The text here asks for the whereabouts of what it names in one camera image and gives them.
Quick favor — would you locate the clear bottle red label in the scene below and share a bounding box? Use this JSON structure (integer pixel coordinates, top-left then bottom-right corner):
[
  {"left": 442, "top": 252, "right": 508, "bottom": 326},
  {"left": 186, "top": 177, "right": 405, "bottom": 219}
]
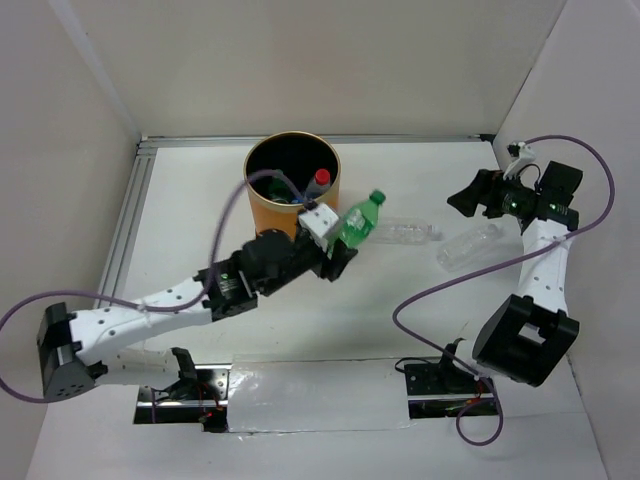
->
[{"left": 304, "top": 168, "right": 332, "bottom": 201}]

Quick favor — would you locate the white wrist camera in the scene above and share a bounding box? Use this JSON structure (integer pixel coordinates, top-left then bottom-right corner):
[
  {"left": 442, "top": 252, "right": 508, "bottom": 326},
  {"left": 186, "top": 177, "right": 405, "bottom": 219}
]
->
[
  {"left": 503, "top": 141, "right": 536, "bottom": 180},
  {"left": 298, "top": 203, "right": 339, "bottom": 251}
]

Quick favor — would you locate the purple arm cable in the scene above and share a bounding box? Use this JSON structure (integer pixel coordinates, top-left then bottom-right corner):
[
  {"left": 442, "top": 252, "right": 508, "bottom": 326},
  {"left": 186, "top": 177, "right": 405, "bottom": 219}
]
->
[
  {"left": 0, "top": 169, "right": 319, "bottom": 404},
  {"left": 392, "top": 134, "right": 615, "bottom": 446}
]

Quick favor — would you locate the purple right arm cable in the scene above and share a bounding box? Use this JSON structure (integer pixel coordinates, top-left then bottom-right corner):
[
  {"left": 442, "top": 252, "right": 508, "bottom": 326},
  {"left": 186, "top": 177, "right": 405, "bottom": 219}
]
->
[{"left": 392, "top": 134, "right": 615, "bottom": 446}]

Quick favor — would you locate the orange cylindrical bin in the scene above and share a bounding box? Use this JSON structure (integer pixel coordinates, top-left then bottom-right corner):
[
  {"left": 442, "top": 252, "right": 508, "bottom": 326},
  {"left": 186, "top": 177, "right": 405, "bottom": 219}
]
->
[{"left": 243, "top": 131, "right": 341, "bottom": 237}]

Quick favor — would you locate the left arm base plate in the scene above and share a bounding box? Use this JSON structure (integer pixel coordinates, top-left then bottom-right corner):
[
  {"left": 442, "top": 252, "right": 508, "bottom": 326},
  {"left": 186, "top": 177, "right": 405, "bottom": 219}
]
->
[{"left": 133, "top": 364, "right": 232, "bottom": 433}]

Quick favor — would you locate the small clear bottle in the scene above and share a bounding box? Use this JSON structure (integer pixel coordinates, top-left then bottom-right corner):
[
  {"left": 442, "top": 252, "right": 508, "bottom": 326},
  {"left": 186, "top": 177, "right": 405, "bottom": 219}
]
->
[{"left": 436, "top": 223, "right": 504, "bottom": 272}]

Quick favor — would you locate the crushed green plastic bottle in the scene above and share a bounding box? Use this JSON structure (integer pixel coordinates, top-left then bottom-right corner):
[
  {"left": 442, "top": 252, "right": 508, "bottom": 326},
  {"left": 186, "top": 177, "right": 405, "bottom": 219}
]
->
[{"left": 328, "top": 189, "right": 386, "bottom": 250}]

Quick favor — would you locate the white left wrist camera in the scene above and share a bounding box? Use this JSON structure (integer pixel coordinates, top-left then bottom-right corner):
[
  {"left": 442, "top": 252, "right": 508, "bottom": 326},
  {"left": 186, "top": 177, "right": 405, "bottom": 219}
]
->
[{"left": 298, "top": 203, "right": 339, "bottom": 251}]

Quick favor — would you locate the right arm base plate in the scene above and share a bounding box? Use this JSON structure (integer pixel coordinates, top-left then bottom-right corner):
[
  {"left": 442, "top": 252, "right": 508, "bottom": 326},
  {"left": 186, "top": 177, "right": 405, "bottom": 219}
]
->
[{"left": 397, "top": 359, "right": 498, "bottom": 420}]

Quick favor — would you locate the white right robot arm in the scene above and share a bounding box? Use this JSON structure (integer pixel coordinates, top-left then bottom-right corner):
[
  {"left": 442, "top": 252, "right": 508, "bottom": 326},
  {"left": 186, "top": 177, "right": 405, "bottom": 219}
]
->
[{"left": 447, "top": 161, "right": 583, "bottom": 387}]

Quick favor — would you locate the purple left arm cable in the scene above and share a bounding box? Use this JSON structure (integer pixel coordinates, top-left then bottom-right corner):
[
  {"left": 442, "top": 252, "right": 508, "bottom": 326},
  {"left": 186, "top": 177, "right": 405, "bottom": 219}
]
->
[{"left": 0, "top": 169, "right": 319, "bottom": 404}]

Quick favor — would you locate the clear bottle without label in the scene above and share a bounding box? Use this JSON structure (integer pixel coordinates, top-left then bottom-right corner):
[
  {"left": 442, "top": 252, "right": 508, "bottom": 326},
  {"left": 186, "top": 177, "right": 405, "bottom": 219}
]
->
[{"left": 369, "top": 217, "right": 443, "bottom": 246}]

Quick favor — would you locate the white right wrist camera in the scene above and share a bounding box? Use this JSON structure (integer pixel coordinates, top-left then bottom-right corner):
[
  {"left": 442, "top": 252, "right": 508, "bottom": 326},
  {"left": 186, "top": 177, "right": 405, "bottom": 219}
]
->
[{"left": 503, "top": 141, "right": 536, "bottom": 180}]

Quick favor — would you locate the small green bottle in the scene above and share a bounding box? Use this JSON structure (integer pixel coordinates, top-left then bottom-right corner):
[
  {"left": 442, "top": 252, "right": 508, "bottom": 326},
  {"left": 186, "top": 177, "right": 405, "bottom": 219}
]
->
[{"left": 268, "top": 178, "right": 296, "bottom": 204}]

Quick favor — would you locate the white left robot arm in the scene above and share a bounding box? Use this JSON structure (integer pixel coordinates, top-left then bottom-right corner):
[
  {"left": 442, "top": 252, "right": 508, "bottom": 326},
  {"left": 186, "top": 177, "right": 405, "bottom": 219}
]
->
[{"left": 36, "top": 229, "right": 358, "bottom": 403}]

